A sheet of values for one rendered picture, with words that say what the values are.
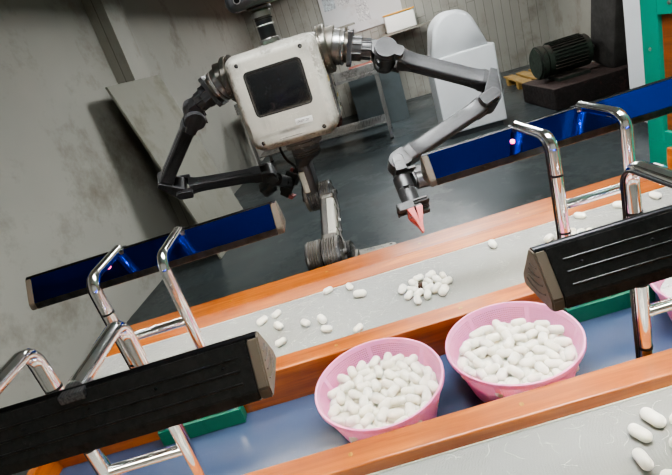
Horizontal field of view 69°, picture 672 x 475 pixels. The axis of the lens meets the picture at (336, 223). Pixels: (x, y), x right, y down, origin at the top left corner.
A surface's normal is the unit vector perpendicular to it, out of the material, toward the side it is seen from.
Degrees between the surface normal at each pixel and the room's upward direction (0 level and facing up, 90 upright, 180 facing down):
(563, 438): 0
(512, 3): 90
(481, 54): 90
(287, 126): 90
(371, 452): 0
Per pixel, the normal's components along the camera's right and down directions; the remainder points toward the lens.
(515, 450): -0.29, -0.90
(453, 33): -0.04, 0.37
